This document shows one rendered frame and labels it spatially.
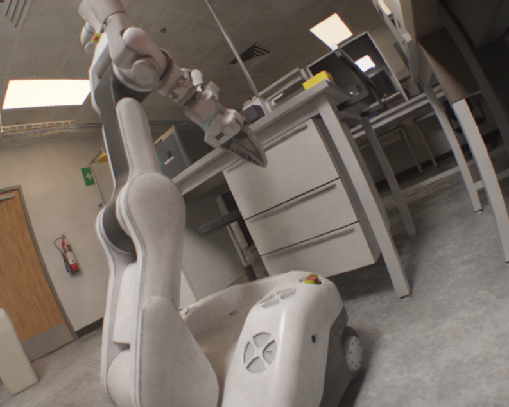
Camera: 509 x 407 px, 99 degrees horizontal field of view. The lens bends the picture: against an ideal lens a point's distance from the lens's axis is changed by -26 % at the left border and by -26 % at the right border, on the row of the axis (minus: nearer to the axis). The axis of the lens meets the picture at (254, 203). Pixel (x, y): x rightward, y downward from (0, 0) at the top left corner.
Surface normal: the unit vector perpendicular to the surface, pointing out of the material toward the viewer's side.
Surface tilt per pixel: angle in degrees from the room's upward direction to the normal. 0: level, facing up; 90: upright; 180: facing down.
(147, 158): 90
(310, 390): 90
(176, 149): 90
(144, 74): 133
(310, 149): 90
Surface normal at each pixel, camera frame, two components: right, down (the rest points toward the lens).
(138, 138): 0.72, -0.34
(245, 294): -0.66, -0.11
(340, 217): -0.52, 0.22
